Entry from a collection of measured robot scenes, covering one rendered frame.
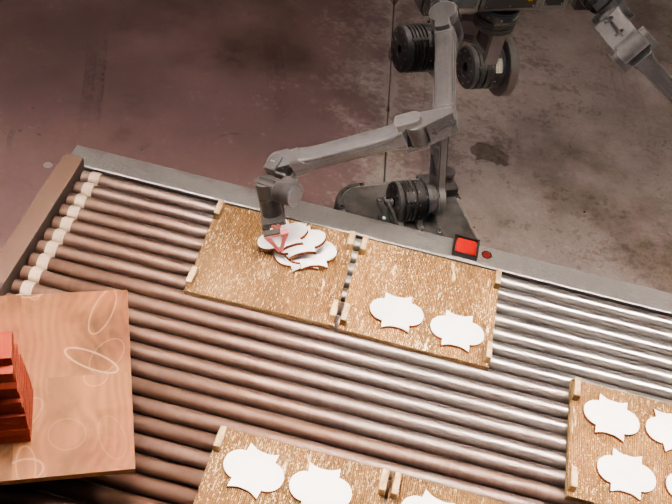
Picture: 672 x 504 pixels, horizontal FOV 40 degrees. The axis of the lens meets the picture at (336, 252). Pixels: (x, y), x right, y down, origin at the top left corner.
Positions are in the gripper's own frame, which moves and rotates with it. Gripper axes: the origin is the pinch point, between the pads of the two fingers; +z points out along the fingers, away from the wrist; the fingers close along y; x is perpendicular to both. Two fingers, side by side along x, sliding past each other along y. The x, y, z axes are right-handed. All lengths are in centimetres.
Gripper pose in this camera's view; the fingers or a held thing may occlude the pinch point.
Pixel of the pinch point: (278, 238)
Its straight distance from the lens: 255.3
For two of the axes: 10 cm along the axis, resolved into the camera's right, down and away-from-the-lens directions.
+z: 1.4, 7.8, 6.1
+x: -9.8, 1.9, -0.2
